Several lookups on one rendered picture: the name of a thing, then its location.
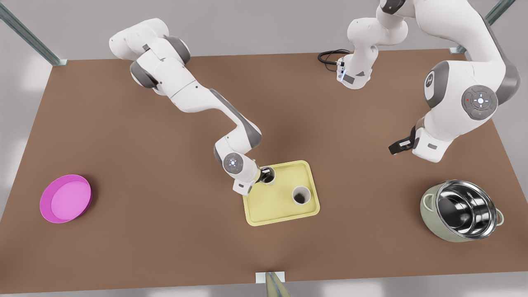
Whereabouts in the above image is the white IKEA cup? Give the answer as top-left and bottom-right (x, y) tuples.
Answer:
(259, 166), (276, 186)
(292, 186), (311, 206)

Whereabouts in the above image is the yellow rectangular tray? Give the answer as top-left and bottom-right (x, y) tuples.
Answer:
(243, 160), (321, 227)

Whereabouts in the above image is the green steel pot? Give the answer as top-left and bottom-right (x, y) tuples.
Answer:
(420, 179), (505, 243)

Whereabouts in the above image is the pink round bowl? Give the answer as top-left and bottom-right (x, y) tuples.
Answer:
(40, 174), (93, 224)

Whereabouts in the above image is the silver frame post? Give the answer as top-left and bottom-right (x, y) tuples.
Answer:
(449, 0), (516, 54)
(255, 271), (292, 297)
(0, 2), (68, 66)

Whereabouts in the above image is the black cable loop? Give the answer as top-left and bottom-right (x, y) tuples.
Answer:
(318, 49), (351, 73)

